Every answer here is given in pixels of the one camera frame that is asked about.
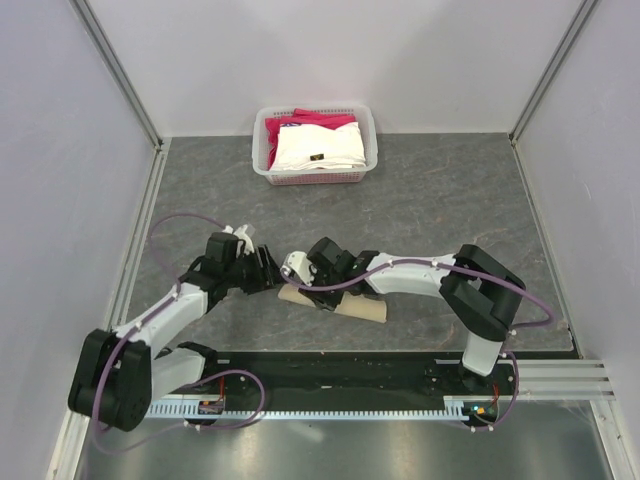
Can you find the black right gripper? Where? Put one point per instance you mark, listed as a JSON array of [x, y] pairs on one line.
[[324, 302]]

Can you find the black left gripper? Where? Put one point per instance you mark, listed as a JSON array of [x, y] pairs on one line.
[[271, 271]]

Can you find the beige cloth napkin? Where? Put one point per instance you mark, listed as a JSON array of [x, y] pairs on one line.
[[350, 306]]

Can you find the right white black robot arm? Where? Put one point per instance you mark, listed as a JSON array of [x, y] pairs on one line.
[[470, 281]]

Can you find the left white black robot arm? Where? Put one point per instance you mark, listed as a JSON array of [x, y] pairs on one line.
[[121, 372]]

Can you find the white folded shirt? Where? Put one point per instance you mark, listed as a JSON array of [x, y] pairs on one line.
[[309, 147]]

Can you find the white plastic basket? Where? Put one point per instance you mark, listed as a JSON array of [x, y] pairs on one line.
[[261, 147]]

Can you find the pink folded garment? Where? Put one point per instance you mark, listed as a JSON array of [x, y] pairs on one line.
[[301, 117]]

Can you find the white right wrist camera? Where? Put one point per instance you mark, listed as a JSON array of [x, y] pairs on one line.
[[297, 263]]

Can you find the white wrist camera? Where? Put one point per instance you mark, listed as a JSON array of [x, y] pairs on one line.
[[244, 233], [297, 263]]

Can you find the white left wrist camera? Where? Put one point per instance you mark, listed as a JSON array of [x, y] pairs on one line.
[[244, 233]]

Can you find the blue slotted cable duct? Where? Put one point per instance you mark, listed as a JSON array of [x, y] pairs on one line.
[[193, 408]]

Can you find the left aluminium frame post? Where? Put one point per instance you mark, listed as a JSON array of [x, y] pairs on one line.
[[98, 36]]

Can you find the aluminium frame post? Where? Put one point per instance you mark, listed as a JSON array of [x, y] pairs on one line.
[[568, 40], [98, 36]]

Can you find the right aluminium frame post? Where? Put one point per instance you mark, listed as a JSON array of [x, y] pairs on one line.
[[568, 40]]

